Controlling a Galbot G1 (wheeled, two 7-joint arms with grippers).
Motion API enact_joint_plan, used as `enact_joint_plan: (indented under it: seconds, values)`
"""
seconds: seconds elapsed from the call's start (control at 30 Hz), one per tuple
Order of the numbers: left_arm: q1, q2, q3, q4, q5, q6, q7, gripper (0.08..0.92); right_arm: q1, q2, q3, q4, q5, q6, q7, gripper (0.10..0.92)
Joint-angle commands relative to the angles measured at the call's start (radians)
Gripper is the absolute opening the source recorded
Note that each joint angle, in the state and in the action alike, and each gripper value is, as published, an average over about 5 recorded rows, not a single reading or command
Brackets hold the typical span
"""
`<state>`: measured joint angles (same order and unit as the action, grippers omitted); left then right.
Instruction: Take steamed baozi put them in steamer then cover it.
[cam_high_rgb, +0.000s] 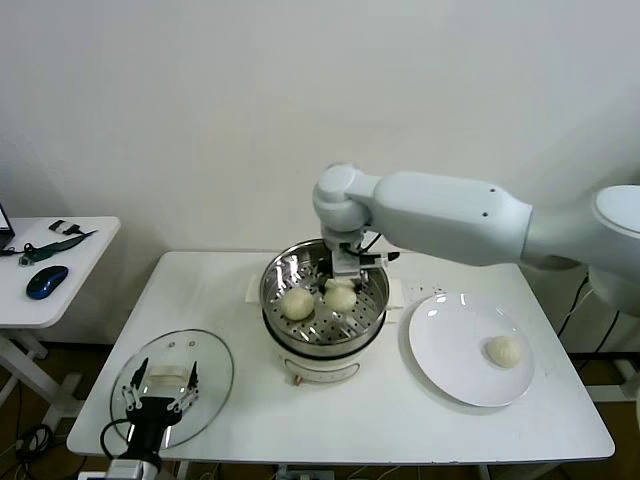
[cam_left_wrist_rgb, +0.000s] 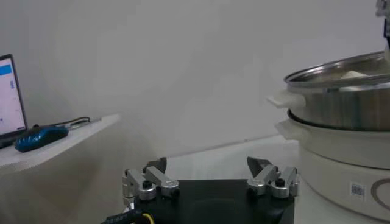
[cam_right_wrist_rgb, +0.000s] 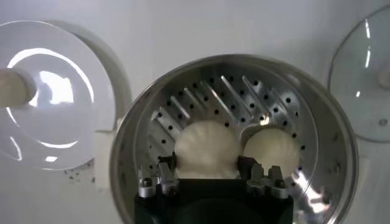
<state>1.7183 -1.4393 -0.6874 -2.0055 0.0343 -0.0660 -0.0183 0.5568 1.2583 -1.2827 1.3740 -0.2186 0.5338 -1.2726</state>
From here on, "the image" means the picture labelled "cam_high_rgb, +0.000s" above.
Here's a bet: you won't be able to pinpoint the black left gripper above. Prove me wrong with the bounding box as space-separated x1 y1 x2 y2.
122 357 200 460

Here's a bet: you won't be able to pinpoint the white steamed baozi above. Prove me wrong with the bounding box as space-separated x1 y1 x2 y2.
482 334 524 370
323 279 358 314
280 287 316 321

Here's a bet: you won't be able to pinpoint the round glass pot lid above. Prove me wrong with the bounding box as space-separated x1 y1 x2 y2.
109 328 235 449

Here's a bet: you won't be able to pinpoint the perforated steel steamer basket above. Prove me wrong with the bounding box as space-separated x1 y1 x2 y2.
243 238 405 357

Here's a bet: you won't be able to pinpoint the large white plate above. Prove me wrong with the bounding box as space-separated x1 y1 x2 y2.
408 292 536 407

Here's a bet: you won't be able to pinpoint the white side table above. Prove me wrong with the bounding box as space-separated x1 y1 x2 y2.
0 216 121 426

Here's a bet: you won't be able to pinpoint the blue computer mouse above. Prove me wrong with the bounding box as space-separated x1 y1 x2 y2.
25 266 70 302

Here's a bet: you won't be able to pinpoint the black laptop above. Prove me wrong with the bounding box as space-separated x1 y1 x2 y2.
0 202 15 251

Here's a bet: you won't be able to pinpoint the white stand foot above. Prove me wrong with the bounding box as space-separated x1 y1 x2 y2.
584 357 640 401

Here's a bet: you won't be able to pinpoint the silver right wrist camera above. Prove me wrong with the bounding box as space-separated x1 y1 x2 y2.
329 247 401 279

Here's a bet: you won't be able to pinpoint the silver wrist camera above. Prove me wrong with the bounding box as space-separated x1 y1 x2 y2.
77 457 146 480
329 247 401 279

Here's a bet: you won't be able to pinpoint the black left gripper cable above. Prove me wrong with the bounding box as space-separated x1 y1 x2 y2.
101 419 132 459

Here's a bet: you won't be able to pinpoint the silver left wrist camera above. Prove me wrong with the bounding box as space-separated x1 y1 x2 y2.
77 457 146 480

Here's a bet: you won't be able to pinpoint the black floor cables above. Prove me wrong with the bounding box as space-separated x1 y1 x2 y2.
14 424 56 466

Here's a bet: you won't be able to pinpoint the black adapter cable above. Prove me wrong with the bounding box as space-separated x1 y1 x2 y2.
555 277 624 354

